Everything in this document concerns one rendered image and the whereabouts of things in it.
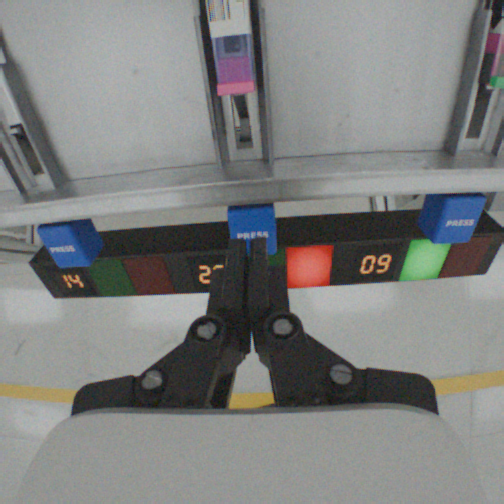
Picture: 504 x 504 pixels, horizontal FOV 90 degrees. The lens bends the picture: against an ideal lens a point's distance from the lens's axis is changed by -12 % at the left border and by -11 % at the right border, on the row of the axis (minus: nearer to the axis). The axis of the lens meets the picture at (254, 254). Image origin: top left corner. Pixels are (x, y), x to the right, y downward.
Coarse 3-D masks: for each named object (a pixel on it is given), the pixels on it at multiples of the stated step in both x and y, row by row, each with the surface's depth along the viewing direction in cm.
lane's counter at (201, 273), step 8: (200, 256) 18; (208, 256) 18; (216, 256) 18; (224, 256) 18; (192, 264) 19; (200, 264) 19; (208, 264) 19; (216, 264) 19; (224, 264) 19; (192, 272) 19; (200, 272) 19; (208, 272) 19; (200, 280) 20; (208, 280) 20; (200, 288) 20; (208, 288) 20
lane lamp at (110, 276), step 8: (96, 264) 19; (104, 264) 19; (112, 264) 19; (120, 264) 19; (96, 272) 19; (104, 272) 19; (112, 272) 19; (120, 272) 19; (96, 280) 20; (104, 280) 20; (112, 280) 20; (120, 280) 20; (128, 280) 20; (104, 288) 20; (112, 288) 20; (120, 288) 20; (128, 288) 20; (104, 296) 21; (112, 296) 21
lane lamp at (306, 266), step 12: (288, 252) 18; (300, 252) 18; (312, 252) 18; (324, 252) 18; (288, 264) 19; (300, 264) 19; (312, 264) 19; (324, 264) 19; (288, 276) 19; (300, 276) 19; (312, 276) 19; (324, 276) 19
